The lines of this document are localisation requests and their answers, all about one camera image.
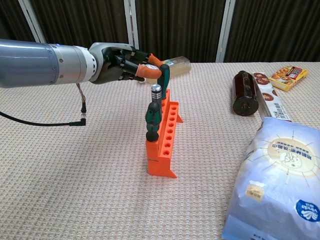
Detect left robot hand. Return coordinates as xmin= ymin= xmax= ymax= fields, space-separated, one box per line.
xmin=88 ymin=41 xmax=164 ymax=85

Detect black metal precision screwdriver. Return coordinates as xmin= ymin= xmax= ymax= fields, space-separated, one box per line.
xmin=150 ymin=84 xmax=164 ymax=115

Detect small teal screwdriver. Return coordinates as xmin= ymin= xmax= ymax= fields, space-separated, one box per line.
xmin=159 ymin=64 xmax=171 ymax=100

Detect large green black screwdriver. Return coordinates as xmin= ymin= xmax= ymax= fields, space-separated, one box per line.
xmin=145 ymin=101 xmax=161 ymax=142

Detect orange tool holder rack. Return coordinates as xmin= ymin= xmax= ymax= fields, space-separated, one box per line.
xmin=145 ymin=88 xmax=184 ymax=179

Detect dark pleated curtain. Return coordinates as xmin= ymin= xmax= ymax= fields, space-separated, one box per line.
xmin=0 ymin=0 xmax=320 ymax=68

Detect clear juice bottle white cap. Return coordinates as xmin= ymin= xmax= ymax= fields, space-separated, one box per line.
xmin=146 ymin=55 xmax=192 ymax=85

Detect dark brown bottle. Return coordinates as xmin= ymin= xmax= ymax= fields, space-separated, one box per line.
xmin=232 ymin=70 xmax=260 ymax=117

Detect beige woven tablecloth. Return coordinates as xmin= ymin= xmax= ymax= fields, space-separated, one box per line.
xmin=0 ymin=61 xmax=320 ymax=240

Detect long white baking paper box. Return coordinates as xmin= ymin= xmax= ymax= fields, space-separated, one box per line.
xmin=252 ymin=71 xmax=293 ymax=123

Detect yellow snack box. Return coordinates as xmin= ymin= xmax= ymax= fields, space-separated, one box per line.
xmin=268 ymin=64 xmax=310 ymax=93

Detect blue white tissue pack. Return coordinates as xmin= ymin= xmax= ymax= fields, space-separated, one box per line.
xmin=221 ymin=116 xmax=320 ymax=240

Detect grey metal partition post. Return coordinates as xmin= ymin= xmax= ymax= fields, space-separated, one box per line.
xmin=17 ymin=0 xmax=48 ymax=44
xmin=124 ymin=0 xmax=142 ymax=55
xmin=215 ymin=0 xmax=237 ymax=63

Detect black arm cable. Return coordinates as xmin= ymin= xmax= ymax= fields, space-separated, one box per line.
xmin=0 ymin=82 xmax=87 ymax=127

